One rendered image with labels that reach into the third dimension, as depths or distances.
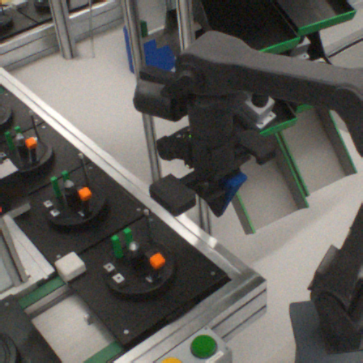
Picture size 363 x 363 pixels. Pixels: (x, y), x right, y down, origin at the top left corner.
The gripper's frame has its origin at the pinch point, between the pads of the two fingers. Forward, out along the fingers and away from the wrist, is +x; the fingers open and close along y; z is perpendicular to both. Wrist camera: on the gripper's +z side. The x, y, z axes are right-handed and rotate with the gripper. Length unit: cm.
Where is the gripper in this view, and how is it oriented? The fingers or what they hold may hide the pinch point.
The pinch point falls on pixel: (216, 197)
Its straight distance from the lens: 84.6
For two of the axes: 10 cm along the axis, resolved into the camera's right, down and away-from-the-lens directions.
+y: -7.8, 4.5, -4.2
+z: -6.1, -4.6, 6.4
